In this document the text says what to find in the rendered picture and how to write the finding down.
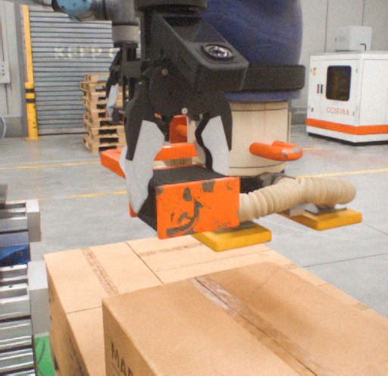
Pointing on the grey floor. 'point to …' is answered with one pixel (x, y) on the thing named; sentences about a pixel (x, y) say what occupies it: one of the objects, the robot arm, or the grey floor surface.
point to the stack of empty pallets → (114, 139)
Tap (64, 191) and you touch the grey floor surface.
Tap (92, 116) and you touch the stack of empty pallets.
